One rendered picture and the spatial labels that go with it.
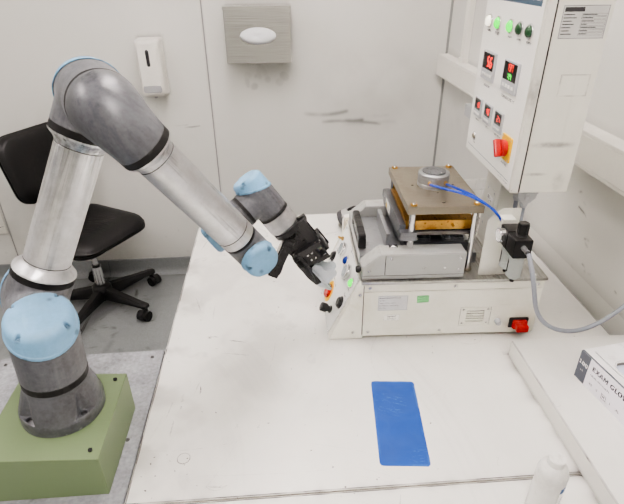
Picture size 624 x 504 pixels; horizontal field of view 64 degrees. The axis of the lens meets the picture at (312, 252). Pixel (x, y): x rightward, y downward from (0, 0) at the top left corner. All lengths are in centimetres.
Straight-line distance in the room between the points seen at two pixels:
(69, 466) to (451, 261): 90
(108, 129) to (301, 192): 210
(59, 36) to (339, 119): 140
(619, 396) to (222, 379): 85
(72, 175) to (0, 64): 201
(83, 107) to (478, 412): 97
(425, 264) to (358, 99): 162
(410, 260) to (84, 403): 76
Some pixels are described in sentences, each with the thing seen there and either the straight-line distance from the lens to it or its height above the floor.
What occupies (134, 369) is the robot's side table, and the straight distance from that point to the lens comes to 133.
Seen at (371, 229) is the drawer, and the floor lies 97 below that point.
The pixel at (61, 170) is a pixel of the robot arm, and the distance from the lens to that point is 99.
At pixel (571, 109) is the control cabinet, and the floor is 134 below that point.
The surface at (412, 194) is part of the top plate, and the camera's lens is 126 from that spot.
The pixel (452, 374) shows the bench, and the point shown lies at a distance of 128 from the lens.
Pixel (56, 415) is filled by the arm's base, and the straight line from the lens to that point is 106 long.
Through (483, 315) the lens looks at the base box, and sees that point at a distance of 137.
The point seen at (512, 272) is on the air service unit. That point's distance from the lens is 120.
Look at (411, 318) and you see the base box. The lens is 132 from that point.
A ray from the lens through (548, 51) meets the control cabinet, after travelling 115.
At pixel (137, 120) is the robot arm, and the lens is 84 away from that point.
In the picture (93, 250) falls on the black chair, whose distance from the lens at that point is 252.
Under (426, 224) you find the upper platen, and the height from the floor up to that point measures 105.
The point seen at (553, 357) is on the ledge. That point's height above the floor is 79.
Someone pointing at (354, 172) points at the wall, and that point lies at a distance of 286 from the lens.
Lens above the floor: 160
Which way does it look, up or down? 30 degrees down
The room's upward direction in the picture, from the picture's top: 1 degrees counter-clockwise
